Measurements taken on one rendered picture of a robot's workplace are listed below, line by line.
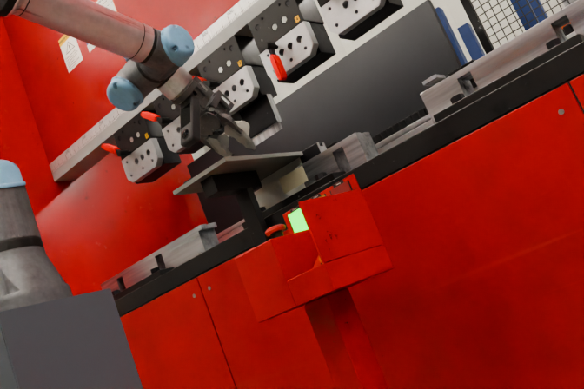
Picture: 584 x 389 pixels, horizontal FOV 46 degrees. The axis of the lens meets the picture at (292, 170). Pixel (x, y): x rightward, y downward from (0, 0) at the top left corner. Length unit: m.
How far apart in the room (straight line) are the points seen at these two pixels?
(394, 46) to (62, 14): 1.09
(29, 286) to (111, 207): 1.48
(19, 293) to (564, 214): 0.83
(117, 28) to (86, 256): 1.11
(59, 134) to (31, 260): 1.35
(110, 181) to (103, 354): 1.54
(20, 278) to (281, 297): 0.43
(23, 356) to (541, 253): 0.81
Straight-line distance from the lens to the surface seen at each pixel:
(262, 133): 1.70
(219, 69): 1.74
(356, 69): 2.13
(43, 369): 0.90
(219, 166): 1.42
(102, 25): 1.31
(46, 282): 0.96
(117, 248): 2.36
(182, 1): 1.86
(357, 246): 1.15
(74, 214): 2.32
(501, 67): 1.35
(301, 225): 1.31
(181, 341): 1.79
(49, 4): 1.27
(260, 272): 1.18
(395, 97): 2.06
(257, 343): 1.60
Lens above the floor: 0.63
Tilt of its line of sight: 12 degrees up
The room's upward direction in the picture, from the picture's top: 22 degrees counter-clockwise
